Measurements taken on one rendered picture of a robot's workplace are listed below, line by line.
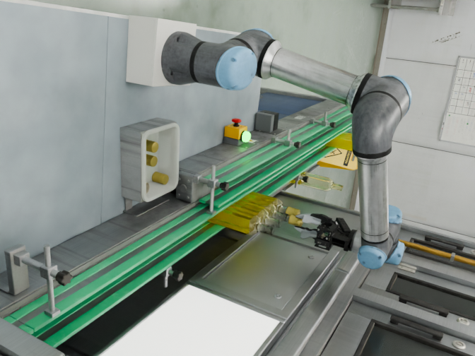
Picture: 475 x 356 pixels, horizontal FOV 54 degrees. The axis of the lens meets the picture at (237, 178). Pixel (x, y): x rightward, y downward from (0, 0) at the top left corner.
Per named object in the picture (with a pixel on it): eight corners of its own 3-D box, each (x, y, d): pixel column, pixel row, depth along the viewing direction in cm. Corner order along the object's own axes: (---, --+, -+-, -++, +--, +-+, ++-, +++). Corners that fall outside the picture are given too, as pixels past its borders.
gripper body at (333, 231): (314, 225, 152) (350, 236, 147) (324, 216, 159) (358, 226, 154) (312, 246, 155) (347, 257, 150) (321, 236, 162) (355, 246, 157)
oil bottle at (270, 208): (219, 208, 175) (271, 224, 166) (220, 194, 173) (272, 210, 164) (227, 203, 180) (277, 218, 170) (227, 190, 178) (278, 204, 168)
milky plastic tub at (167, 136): (121, 197, 144) (143, 205, 140) (120, 126, 136) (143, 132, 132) (157, 181, 158) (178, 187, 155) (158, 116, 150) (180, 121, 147)
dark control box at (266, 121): (253, 129, 215) (270, 133, 211) (254, 112, 212) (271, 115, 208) (261, 126, 221) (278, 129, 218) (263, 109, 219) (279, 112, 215)
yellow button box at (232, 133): (222, 142, 192) (238, 145, 189) (223, 124, 189) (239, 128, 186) (231, 138, 198) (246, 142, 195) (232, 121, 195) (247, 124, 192)
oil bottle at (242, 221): (202, 220, 166) (255, 237, 156) (202, 205, 164) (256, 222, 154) (210, 214, 170) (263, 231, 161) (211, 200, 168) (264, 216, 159)
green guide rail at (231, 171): (199, 181, 157) (220, 187, 153) (199, 179, 157) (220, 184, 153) (351, 104, 301) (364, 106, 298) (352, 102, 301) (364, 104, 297)
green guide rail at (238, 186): (198, 201, 160) (218, 208, 156) (198, 199, 159) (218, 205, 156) (350, 115, 304) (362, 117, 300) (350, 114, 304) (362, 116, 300)
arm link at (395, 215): (396, 227, 133) (391, 256, 139) (406, 206, 141) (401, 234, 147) (369, 219, 136) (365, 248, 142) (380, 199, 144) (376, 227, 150)
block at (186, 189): (174, 198, 159) (191, 204, 156) (174, 172, 155) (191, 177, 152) (180, 196, 162) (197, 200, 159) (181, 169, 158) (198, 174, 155)
